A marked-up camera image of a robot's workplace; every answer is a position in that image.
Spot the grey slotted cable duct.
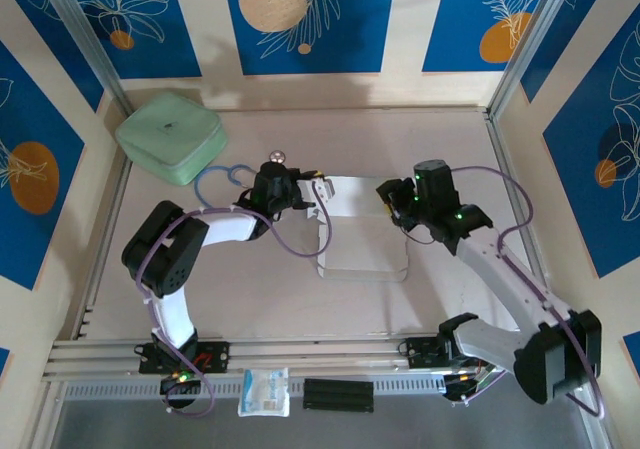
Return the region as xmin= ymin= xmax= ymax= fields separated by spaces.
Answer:
xmin=64 ymin=374 xmax=446 ymax=401

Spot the black base electronics module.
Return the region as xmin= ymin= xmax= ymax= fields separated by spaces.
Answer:
xmin=159 ymin=372 xmax=201 ymax=410
xmin=442 ymin=363 xmax=506 ymax=406

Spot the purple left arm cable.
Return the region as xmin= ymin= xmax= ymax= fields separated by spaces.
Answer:
xmin=135 ymin=181 xmax=334 ymax=419

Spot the aluminium side rail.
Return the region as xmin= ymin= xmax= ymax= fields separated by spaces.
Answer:
xmin=69 ymin=158 xmax=134 ymax=340
xmin=484 ymin=111 xmax=559 ymax=330

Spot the black ribbed block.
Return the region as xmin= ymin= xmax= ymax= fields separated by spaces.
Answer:
xmin=303 ymin=377 xmax=375 ymax=414

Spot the aluminium frame post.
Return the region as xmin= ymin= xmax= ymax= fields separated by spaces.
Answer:
xmin=37 ymin=0 xmax=135 ymax=115
xmin=487 ymin=0 xmax=586 ymax=120

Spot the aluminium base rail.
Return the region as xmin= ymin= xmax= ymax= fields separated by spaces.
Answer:
xmin=42 ymin=328 xmax=591 ymax=383

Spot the grey metal sheet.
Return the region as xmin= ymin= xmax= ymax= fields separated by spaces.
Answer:
xmin=49 ymin=398 xmax=601 ymax=449

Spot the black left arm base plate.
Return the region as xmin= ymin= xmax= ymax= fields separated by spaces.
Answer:
xmin=138 ymin=341 xmax=231 ymax=375

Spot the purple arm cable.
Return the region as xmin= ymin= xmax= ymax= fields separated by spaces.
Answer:
xmin=399 ymin=165 xmax=606 ymax=419
xmin=135 ymin=181 xmax=334 ymax=419

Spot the white plastic packet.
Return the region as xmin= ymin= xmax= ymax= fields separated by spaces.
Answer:
xmin=237 ymin=367 xmax=291 ymax=418

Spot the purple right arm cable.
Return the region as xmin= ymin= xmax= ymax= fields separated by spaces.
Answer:
xmin=399 ymin=165 xmax=606 ymax=419

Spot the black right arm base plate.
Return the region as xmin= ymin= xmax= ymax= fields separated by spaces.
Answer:
xmin=405 ymin=336 xmax=454 ymax=370

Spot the blue stethoscope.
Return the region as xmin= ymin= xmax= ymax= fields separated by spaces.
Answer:
xmin=194 ymin=149 xmax=287 ymax=210

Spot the green zip pouch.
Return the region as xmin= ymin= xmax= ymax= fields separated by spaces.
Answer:
xmin=115 ymin=92 xmax=230 ymax=187

